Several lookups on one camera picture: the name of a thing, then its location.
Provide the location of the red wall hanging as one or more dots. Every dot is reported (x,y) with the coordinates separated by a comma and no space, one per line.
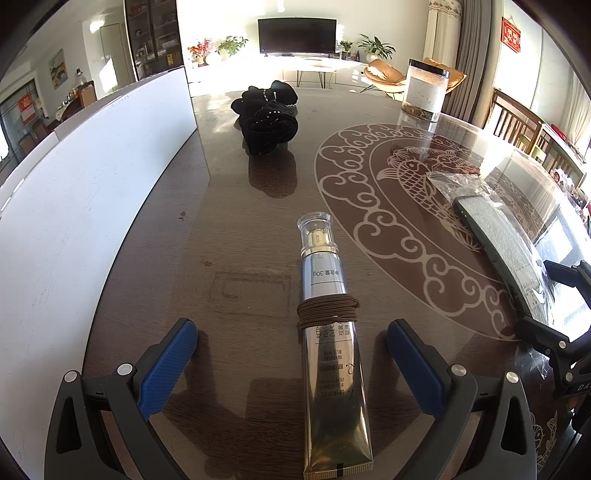
(511,34)

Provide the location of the orange lounge chair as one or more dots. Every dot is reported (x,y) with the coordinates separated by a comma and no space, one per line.
(383,73)
(455,76)

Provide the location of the black box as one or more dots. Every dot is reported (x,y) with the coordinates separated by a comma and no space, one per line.
(498,235)

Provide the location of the clear plastic bag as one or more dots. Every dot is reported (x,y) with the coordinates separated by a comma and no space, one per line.
(461,182)

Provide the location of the silver cosmetic tube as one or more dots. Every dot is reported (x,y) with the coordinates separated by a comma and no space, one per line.
(330,364)

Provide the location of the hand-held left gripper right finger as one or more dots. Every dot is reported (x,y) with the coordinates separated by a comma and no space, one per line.
(415,369)

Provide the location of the white partition board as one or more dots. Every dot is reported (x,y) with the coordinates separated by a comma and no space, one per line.
(83,230)

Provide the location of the white television stand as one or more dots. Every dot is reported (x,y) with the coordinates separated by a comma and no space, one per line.
(286,69)

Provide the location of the red door poster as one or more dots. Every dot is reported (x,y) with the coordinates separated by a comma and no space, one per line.
(27,109)

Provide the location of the large leafy potted plant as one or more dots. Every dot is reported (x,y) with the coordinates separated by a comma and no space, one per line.
(376,46)

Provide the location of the brown elastic hair band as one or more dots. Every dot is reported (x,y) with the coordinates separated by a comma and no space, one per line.
(328,314)

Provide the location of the white curtain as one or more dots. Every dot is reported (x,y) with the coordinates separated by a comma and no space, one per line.
(445,32)

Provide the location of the black scrunchie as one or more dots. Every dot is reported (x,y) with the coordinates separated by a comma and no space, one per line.
(268,117)

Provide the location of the green potted plant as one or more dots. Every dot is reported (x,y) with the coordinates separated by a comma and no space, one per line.
(232,46)

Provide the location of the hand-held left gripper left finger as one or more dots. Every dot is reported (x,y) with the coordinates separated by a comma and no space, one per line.
(168,364)

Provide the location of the grey curtain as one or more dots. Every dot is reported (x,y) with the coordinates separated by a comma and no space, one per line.
(478,55)

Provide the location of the dark glass display cabinet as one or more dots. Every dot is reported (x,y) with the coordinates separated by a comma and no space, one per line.
(154,37)

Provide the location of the red flower bouquet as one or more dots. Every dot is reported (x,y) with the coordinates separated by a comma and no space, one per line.
(199,50)

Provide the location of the black television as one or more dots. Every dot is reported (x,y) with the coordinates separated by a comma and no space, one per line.
(296,37)

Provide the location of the small potted plant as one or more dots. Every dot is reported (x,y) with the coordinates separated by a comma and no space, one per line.
(346,50)

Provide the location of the clear jar with black lid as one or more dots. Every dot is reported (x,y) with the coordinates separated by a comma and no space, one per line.
(425,90)

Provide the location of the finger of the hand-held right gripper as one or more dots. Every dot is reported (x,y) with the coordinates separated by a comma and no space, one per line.
(549,341)
(568,277)

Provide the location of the framed wall painting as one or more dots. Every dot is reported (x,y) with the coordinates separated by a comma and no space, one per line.
(57,68)

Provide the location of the wooden dining chair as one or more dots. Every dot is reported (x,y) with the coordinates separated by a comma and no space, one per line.
(521,122)

